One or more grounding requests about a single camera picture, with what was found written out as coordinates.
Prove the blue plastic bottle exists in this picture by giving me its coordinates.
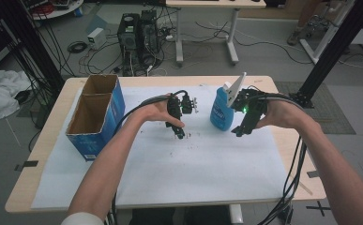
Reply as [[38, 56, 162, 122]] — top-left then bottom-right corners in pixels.
[[209, 82, 237, 132]]

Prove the thin wooden stick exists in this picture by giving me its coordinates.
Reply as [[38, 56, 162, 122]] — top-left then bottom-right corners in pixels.
[[289, 173, 313, 197]]

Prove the white shirt sleeve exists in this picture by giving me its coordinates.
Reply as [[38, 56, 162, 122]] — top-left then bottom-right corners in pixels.
[[60, 211, 106, 225]]

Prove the blue cardboard box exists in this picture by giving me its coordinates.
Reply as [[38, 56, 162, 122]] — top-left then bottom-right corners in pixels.
[[64, 73, 127, 162]]

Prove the white metal stand frame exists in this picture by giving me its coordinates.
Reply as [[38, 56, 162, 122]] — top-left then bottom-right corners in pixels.
[[298, 0, 356, 66]]

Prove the black computer tower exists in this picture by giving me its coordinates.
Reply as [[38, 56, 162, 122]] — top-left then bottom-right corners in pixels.
[[116, 12, 142, 77], [137, 9, 159, 66]]

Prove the small white box device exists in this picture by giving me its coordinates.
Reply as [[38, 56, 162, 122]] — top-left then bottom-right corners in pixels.
[[86, 26, 109, 51]]

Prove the black tape cross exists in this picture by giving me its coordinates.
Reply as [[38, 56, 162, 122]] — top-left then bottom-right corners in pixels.
[[305, 200, 332, 218]]

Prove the person's right hand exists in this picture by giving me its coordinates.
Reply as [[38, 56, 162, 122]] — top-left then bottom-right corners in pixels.
[[254, 98, 312, 130]]

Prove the person's left hand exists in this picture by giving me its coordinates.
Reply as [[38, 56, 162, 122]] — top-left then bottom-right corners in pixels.
[[131, 93, 187, 129]]

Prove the black metal stand post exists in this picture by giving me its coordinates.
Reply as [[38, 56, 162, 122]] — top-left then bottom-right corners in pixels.
[[289, 0, 363, 110]]

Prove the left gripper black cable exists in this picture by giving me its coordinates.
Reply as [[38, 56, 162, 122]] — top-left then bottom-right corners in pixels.
[[113, 89, 190, 136]]

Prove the white paper sheet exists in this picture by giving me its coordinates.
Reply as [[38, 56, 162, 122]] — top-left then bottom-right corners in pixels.
[[30, 83, 289, 210]]

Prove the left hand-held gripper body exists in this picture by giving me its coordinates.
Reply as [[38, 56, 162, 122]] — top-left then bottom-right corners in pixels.
[[165, 93, 200, 129]]

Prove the white-legged desk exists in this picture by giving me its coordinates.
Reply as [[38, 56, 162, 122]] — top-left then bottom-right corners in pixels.
[[164, 0, 268, 68]]

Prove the coiled black cable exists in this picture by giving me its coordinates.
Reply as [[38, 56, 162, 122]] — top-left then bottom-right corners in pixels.
[[67, 40, 89, 54]]

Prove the round white table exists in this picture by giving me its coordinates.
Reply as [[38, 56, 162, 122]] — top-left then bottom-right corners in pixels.
[[22, 0, 85, 22]]

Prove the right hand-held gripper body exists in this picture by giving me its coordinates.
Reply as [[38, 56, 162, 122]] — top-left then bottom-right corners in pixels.
[[225, 71, 268, 127]]

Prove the white crumpled cloth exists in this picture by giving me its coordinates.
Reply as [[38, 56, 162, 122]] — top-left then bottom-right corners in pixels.
[[0, 67, 33, 125]]

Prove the black metal stand with cables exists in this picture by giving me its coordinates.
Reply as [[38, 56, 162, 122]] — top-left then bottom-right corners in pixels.
[[0, 0, 67, 95]]

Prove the right gripper black cable bundle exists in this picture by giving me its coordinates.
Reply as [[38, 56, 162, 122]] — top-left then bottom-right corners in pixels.
[[256, 92, 309, 225]]

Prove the grey floor mat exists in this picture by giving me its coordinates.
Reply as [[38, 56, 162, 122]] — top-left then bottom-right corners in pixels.
[[274, 81, 357, 136]]

